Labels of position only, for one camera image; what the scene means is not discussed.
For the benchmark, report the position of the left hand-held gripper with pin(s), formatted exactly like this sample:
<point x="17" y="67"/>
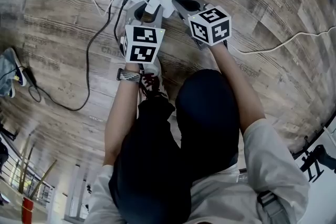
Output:
<point x="141" y="42"/>

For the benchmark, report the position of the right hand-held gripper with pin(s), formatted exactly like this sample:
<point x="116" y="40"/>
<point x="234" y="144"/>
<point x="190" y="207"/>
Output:
<point x="210" y="26"/>

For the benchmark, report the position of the person's left forearm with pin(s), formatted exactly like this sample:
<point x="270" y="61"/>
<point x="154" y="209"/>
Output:
<point x="118" y="126"/>

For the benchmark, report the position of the person's right forearm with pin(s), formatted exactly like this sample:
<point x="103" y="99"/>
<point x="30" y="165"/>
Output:
<point x="236" y="86"/>

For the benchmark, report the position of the person's white left shoe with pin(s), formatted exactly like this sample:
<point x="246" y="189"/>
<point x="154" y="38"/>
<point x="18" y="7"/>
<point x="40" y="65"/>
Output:
<point x="155" y="68"/>

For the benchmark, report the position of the striped woven wristband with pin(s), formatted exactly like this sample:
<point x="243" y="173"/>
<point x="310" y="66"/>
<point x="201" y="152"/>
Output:
<point x="130" y="75"/>

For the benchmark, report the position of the person's black trousers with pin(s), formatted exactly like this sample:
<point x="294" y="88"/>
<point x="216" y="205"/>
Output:
<point x="157" y="165"/>

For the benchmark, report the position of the person's white shirt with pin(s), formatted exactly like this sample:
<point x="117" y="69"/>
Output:
<point x="262" y="165"/>

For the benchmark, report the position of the black tripod stand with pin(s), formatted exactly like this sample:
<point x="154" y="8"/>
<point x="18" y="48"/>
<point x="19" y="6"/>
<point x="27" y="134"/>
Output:
<point x="323" y="154"/>

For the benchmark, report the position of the red cylinder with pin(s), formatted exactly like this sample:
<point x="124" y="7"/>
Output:
<point x="27" y="211"/>

